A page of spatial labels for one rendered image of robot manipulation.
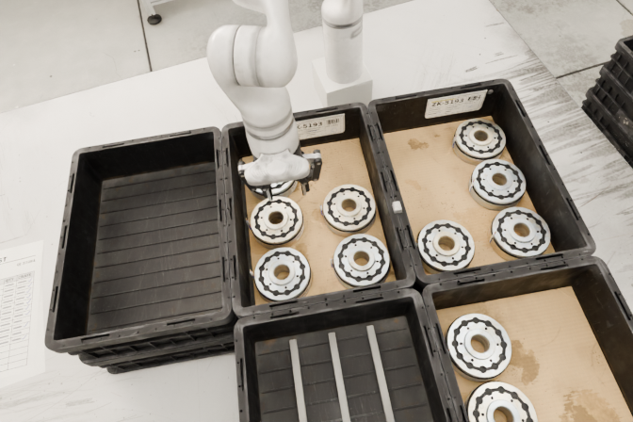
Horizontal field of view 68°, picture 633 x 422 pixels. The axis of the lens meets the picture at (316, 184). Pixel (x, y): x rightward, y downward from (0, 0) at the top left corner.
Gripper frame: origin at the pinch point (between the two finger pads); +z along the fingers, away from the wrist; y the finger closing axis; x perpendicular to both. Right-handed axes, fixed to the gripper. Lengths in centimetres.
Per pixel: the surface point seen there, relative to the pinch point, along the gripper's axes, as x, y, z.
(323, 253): 7.7, -4.7, 12.8
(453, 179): -4.1, -33.5, 13.2
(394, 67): -50, -33, 27
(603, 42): -114, -156, 98
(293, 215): 0.2, -0.1, 9.6
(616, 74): -52, -108, 48
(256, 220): 0.0, 7.1, 9.8
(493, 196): 2.6, -38.7, 10.2
